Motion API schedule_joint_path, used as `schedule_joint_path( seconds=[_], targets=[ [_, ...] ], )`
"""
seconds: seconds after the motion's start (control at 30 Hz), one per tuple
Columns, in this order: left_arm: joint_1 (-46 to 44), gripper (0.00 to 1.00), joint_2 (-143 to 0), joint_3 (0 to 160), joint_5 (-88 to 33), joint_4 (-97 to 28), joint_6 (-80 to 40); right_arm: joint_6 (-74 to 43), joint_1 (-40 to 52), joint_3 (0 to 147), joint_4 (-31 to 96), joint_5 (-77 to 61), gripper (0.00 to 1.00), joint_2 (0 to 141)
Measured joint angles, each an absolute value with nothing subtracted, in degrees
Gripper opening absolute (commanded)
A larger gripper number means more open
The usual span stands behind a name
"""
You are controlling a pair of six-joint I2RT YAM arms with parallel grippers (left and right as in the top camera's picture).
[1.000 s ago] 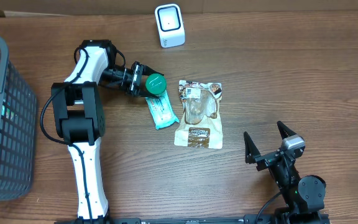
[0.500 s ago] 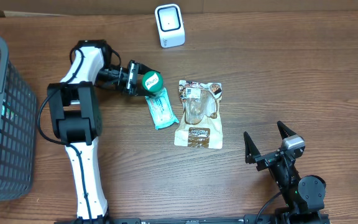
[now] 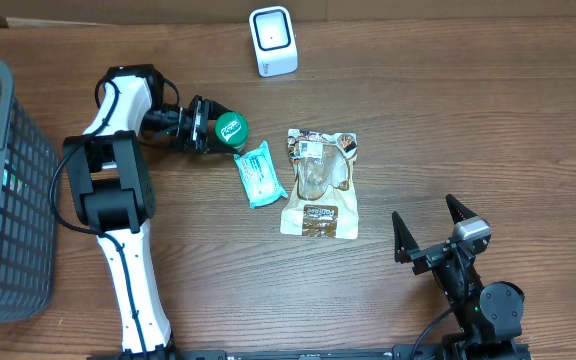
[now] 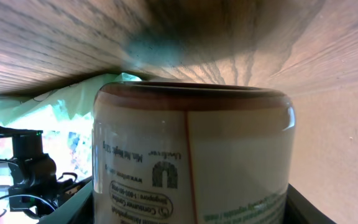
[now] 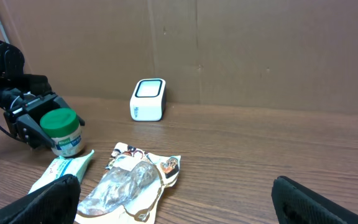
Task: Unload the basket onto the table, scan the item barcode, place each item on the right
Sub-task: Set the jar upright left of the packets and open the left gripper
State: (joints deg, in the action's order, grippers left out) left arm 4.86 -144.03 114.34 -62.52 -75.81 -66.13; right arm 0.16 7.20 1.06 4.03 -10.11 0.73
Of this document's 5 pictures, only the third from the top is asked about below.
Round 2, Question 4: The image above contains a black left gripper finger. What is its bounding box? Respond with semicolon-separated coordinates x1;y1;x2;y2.
203;140;238;154
210;100;230;120

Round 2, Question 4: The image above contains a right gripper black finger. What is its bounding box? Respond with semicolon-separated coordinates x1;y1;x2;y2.
392;211;419;263
445;194;477;224

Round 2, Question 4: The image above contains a green lid jar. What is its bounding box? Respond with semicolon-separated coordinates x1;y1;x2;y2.
215;112;249;153

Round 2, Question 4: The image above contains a teal wet wipes pack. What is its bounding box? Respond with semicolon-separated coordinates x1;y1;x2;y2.
234;141;288;209

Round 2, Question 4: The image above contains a brown snack pouch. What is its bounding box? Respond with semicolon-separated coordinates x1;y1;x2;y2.
280;128;359;240

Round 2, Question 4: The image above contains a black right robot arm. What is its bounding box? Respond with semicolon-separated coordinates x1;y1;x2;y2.
392;194;531;360

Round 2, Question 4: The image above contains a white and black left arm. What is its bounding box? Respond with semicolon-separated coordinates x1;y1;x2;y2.
55;64;240;359

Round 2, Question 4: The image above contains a white barcode scanner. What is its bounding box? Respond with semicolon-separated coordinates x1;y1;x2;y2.
249;5;298;78

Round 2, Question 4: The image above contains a grey plastic mesh basket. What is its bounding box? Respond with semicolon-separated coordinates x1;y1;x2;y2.
0;60;58;323

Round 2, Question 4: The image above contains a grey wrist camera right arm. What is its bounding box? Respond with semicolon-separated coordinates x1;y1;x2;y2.
452;216;491;249

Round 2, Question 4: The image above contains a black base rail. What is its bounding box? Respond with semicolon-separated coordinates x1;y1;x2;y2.
177;348;444;360

